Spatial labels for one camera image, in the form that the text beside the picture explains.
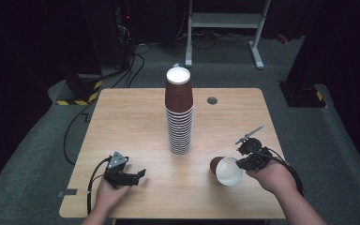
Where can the person's right hand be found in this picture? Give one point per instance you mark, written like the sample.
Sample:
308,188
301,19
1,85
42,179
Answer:
273,179

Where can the grey tape strip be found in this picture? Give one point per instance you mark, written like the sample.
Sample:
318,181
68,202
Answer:
67,192

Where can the black equipment rack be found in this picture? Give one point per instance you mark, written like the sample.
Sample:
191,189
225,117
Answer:
112,31

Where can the black base with yellow mark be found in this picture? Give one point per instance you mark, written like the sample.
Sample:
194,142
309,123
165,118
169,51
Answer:
303,95

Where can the stack of brown paper cups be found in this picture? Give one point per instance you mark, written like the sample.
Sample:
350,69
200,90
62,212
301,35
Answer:
179,118

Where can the grey table grommet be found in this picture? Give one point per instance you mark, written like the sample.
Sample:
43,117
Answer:
212,100

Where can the single brown paper cup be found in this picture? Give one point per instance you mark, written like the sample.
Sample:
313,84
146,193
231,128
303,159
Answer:
228,172

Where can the white metal stand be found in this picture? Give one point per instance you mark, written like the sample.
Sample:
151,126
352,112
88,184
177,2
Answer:
226,20

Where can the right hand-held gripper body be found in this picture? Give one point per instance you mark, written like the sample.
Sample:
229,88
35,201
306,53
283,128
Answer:
253,153

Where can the person's left hand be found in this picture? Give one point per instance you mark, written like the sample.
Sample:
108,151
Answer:
111,195

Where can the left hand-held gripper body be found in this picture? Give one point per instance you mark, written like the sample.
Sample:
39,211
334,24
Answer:
116,170

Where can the black base with striped edge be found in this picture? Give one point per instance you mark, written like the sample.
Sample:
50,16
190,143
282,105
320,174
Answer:
81,92

